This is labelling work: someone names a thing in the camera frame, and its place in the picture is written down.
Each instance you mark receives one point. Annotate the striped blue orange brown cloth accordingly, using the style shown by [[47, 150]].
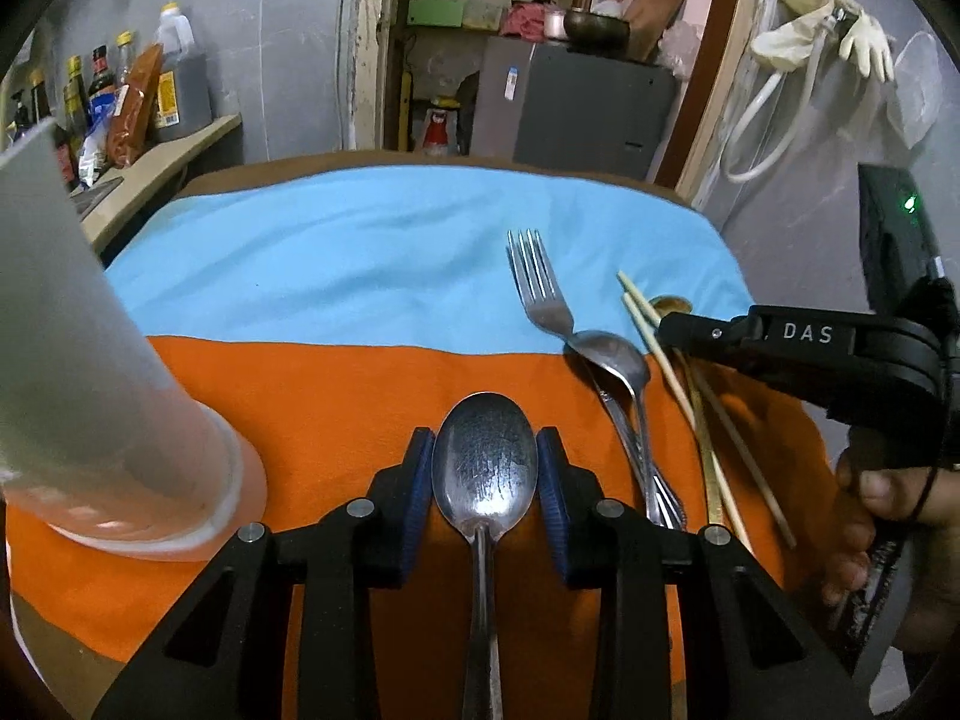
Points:
[[337, 277]]

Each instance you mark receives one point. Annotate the white mesh bag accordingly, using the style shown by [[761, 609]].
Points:
[[919, 90]]

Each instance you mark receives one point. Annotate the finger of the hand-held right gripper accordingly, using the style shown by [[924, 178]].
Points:
[[720, 337]]

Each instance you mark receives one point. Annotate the cream rubber gloves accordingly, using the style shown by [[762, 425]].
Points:
[[795, 30]]

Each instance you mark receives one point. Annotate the dark metal bowl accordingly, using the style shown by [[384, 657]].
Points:
[[596, 30]]

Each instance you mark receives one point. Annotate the person's right hand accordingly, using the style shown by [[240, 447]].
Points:
[[892, 495]]

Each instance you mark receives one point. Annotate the large steel spoon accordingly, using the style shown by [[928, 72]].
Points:
[[484, 457]]

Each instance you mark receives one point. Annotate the orange red spice packet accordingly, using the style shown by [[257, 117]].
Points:
[[135, 112]]

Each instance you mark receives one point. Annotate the steel fork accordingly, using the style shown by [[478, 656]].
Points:
[[544, 300]]

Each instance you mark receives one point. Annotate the wooden door frame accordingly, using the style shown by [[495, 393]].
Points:
[[720, 90]]

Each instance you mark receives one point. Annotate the red cloth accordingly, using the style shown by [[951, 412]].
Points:
[[525, 21]]

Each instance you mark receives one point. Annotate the wooden chopstick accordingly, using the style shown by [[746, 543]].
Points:
[[679, 397], [750, 465]]

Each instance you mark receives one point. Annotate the blue white packet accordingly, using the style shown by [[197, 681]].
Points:
[[97, 142]]

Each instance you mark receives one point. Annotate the grey cabinet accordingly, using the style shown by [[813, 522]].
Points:
[[570, 105]]

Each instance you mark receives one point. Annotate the white plastic utensil basket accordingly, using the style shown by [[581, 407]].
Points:
[[90, 390]]

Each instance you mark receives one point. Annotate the dark sauce bottle red cap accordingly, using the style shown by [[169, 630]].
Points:
[[100, 75]]

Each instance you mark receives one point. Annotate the golden spoon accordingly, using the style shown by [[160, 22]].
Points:
[[709, 465]]

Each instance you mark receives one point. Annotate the red white bag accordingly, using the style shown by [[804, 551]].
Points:
[[440, 131]]

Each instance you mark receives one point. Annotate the dark sauce bottle yellow cap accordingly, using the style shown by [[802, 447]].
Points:
[[75, 97]]

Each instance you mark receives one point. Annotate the yellow stick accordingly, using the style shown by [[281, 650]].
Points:
[[406, 112]]

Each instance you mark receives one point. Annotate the large dark oil jug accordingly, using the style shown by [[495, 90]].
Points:
[[184, 82]]

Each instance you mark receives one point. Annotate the yellow label soy sauce bottle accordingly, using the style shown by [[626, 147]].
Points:
[[41, 101]]

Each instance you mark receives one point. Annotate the slim bottle yellow cap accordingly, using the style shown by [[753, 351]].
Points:
[[124, 60]]

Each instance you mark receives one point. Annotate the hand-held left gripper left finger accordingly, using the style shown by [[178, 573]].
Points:
[[420, 495]]

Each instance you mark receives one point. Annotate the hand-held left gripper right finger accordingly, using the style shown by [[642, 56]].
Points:
[[553, 502]]

